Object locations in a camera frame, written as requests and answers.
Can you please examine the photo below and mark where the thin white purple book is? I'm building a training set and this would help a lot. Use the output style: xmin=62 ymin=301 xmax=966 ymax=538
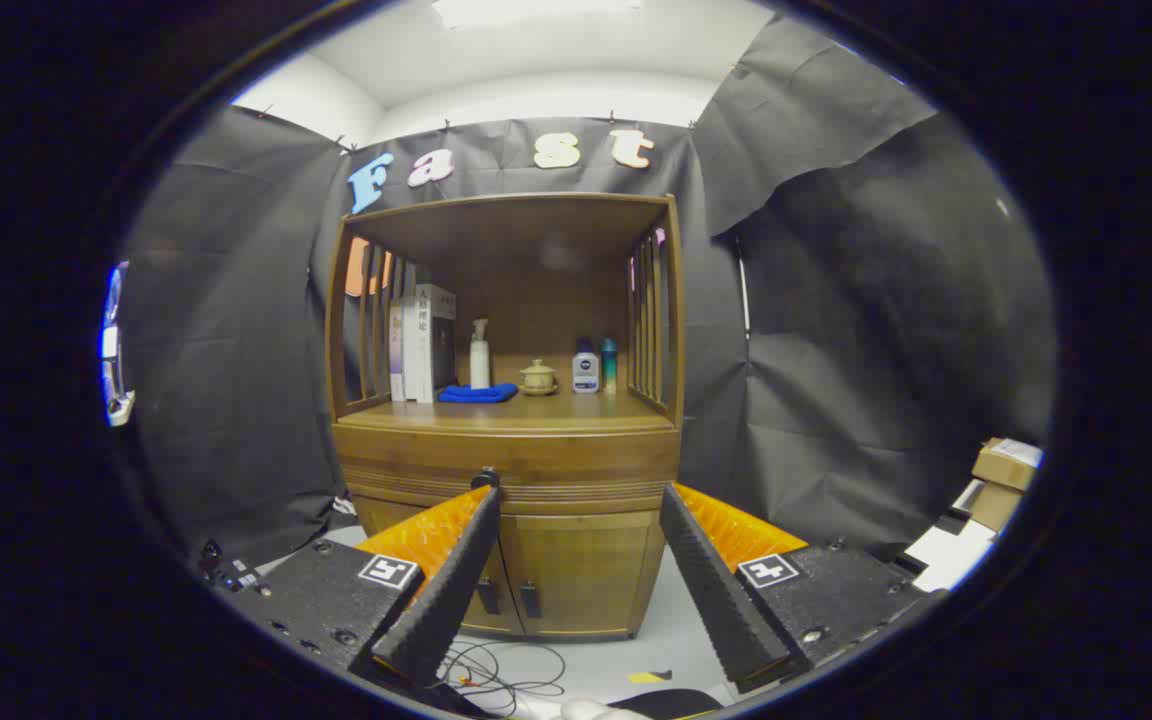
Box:
xmin=389 ymin=298 xmax=407 ymax=403

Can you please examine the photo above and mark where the thick white book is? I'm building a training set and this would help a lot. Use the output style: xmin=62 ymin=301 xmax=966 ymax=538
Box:
xmin=404 ymin=283 xmax=457 ymax=404

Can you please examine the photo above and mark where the black electronic device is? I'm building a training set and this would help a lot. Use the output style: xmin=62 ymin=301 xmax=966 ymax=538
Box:
xmin=198 ymin=538 xmax=272 ymax=596

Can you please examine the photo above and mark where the pale rounded object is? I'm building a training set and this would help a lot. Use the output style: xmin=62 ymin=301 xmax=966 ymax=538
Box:
xmin=521 ymin=697 xmax=652 ymax=720

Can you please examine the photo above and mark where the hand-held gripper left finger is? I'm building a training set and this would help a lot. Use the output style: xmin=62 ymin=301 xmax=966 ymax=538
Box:
xmin=236 ymin=485 xmax=504 ymax=691

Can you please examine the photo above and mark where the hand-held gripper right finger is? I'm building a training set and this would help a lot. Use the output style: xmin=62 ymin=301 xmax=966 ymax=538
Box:
xmin=659 ymin=483 xmax=943 ymax=694

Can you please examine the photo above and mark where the wooden drawer with black knob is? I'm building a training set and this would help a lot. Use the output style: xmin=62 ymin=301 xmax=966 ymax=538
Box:
xmin=334 ymin=428 xmax=682 ymax=516

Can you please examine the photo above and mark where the wooden cabinet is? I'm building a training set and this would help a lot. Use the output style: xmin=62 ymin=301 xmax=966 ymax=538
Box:
xmin=326 ymin=193 xmax=685 ymax=641

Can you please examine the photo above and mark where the blue white object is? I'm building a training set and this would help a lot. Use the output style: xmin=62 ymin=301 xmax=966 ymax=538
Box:
xmin=101 ymin=262 xmax=135 ymax=428

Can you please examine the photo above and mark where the blue folded cloth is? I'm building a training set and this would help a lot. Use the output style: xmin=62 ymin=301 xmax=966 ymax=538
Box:
xmin=438 ymin=383 xmax=519 ymax=404

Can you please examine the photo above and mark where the wooden countertop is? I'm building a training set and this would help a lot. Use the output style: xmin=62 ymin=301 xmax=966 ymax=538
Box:
xmin=336 ymin=390 xmax=677 ymax=433

